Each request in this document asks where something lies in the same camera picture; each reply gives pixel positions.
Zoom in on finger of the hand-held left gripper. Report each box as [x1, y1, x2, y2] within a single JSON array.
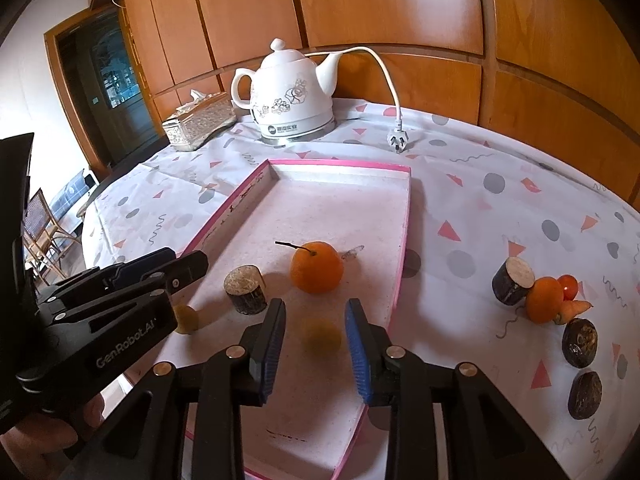
[[36, 247, 177, 306], [15, 251, 209, 413]]

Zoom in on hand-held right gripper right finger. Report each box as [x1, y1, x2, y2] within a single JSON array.
[[345, 298, 571, 480]]

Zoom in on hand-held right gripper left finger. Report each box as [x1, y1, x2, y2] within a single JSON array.
[[75, 299, 287, 480]]

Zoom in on small yellow longan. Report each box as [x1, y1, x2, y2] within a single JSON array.
[[172, 304, 199, 335]]

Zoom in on brown cupcake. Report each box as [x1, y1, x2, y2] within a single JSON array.
[[492, 256, 536, 306], [223, 264, 268, 316]]

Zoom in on orange mandarin with stem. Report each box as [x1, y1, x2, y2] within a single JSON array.
[[526, 276, 565, 324], [275, 240, 346, 295]]

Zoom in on pink rimmed white tray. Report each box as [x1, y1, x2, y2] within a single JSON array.
[[177, 158, 412, 480]]

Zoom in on small orange carrot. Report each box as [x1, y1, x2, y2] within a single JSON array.
[[552, 300, 594, 325]]

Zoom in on red cherry tomato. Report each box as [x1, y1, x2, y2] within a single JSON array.
[[556, 274, 579, 301]]

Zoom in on person's left hand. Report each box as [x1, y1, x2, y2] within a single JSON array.
[[0, 392, 107, 480]]

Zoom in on wicker chair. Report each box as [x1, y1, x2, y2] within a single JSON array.
[[22, 187, 83, 281]]

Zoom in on pale blue patterned seat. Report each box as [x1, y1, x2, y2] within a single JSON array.
[[55, 167, 99, 217]]

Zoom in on silver embossed tissue box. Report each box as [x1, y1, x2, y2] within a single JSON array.
[[161, 94, 237, 152]]

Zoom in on dark glass door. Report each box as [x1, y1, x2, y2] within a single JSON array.
[[45, 5, 166, 171]]

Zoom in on silver kettle base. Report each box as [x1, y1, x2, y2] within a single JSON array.
[[257, 115, 337, 147]]

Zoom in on white patterned tablecloth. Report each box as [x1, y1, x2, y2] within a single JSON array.
[[80, 95, 640, 480]]

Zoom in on white floral ceramic kettle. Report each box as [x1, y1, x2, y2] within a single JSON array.
[[231, 38, 346, 137]]

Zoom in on white power cord with plug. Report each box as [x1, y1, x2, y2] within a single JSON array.
[[304, 46, 412, 155]]

